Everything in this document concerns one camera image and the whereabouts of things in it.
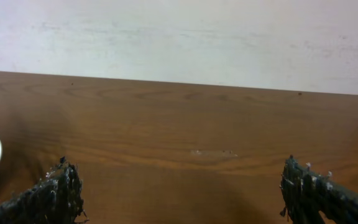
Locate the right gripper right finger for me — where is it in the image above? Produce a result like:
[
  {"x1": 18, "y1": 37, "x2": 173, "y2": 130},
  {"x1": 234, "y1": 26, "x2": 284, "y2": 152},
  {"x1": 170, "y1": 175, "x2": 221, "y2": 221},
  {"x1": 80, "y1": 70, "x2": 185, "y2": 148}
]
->
[{"x1": 279, "y1": 155, "x2": 358, "y2": 224}]

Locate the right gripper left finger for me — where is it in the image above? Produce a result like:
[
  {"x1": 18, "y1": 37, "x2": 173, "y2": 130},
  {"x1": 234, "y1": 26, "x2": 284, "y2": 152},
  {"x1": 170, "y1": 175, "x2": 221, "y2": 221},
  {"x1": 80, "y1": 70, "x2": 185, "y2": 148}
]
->
[{"x1": 0, "y1": 158, "x2": 89, "y2": 224}]

